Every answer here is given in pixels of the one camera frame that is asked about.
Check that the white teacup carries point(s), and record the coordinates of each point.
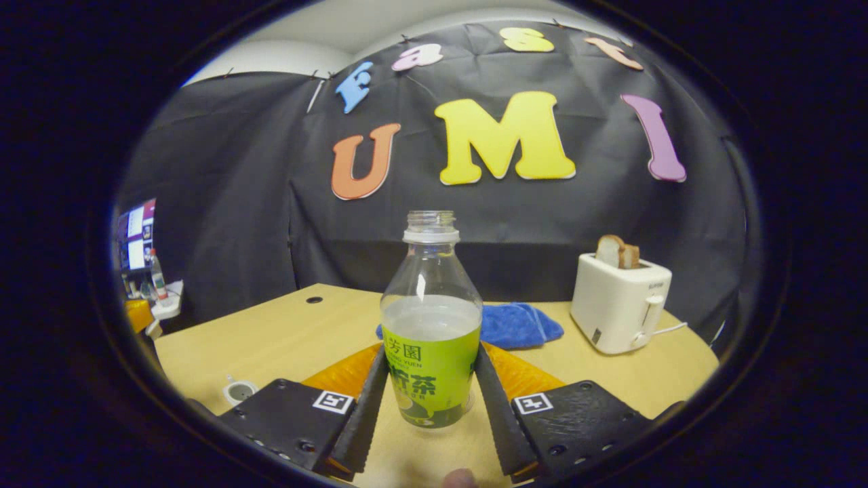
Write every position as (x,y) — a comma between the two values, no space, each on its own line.
(239,393)

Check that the brown bread slice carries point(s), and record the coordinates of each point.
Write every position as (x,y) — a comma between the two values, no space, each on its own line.
(630,257)

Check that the light bread slice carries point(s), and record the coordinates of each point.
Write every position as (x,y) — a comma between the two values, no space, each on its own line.
(609,252)

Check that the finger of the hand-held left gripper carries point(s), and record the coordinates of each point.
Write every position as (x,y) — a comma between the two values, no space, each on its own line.
(137,315)

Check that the black backdrop cloth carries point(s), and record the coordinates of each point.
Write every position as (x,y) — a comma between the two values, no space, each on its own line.
(237,203)

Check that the blue towel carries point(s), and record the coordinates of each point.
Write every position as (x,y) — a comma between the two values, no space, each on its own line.
(519,325)

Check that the clear bottle red cap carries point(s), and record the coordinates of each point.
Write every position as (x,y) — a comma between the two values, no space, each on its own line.
(158,278)

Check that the computer monitor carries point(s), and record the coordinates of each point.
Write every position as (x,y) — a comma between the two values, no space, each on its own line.
(137,237)

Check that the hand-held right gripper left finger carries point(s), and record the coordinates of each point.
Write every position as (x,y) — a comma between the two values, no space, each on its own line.
(366,413)

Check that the green label water bottle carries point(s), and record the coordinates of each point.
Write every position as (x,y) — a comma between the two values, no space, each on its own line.
(430,352)

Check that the white side table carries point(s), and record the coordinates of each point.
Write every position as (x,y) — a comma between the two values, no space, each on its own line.
(169,305)

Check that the white toaster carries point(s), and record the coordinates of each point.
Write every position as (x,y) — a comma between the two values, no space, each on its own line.
(614,305)

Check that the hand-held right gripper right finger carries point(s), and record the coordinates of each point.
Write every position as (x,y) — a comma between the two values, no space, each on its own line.
(502,420)

